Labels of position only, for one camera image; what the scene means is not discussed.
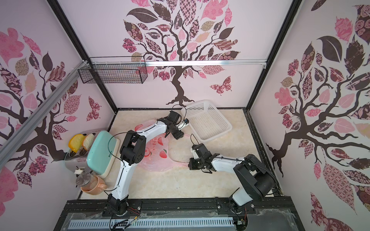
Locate white slotted cable duct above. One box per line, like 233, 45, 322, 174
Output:
66, 217, 235, 231

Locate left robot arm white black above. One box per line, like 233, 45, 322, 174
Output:
108, 110, 189, 215

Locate silver toaster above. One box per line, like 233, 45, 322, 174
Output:
64, 132, 97, 175

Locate pink cup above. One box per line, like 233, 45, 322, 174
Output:
81, 175, 108, 195

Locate black wire wall basket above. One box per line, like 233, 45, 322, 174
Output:
78, 55, 148, 84

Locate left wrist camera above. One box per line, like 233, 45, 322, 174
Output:
177, 118, 189, 131

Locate mint green cutting board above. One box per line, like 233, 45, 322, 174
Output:
87, 131, 120, 179

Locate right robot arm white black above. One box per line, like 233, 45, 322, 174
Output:
188, 154, 277, 209

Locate pink printed plastic bag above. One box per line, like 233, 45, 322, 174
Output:
138, 134, 188, 172

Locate aluminium rail left wall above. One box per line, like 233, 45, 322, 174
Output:
1, 60, 88, 167

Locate white perforated plastic basket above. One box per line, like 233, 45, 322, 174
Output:
181, 100, 232, 143

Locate clear glass jar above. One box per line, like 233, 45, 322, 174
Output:
76, 172, 92, 187

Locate pale bread slice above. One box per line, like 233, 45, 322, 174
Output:
82, 133, 95, 151

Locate yellow toast slice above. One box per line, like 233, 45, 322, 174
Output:
68, 134, 85, 153

